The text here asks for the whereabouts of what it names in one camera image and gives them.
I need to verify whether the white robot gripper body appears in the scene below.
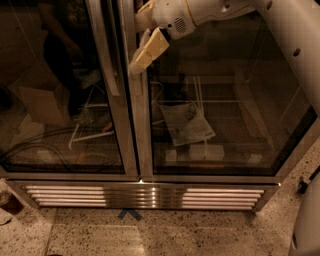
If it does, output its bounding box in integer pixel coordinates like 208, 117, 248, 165
152, 0, 196, 40

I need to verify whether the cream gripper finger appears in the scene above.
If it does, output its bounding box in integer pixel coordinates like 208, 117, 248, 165
134, 0, 157, 32
129, 27, 169, 74

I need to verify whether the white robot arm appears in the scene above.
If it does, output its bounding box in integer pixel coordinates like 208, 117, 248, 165
129, 0, 319, 256

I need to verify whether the paper manual inside fridge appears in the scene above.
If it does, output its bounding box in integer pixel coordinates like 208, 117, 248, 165
160, 102, 215, 146

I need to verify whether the stainless glass door refrigerator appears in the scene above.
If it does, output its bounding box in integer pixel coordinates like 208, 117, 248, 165
0, 0, 320, 211

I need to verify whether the small white block inside fridge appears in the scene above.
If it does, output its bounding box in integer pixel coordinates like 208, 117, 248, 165
165, 149, 177, 162

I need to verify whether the blue tape floor marker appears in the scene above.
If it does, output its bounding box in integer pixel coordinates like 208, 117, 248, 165
118, 208, 142, 221

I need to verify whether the black caster wheel cart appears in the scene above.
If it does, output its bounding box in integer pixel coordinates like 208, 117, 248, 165
297, 165, 320, 194

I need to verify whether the brown object at left edge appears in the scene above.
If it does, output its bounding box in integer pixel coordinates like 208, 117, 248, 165
0, 190, 24, 215

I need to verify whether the left fridge door handle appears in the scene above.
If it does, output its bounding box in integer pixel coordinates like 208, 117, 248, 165
86, 0, 120, 96

